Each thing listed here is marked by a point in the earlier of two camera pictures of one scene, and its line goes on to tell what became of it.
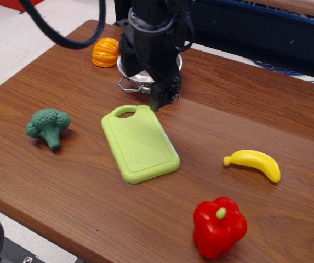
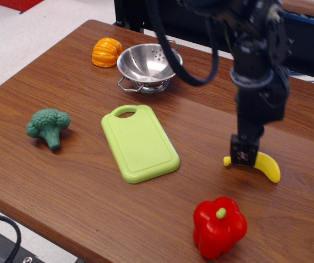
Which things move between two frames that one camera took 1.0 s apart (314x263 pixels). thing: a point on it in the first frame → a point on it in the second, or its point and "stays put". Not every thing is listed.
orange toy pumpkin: [106, 52] stays put
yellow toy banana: [256, 159] stays put
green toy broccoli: [46, 124] stays put
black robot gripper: [150, 41] → [262, 75]
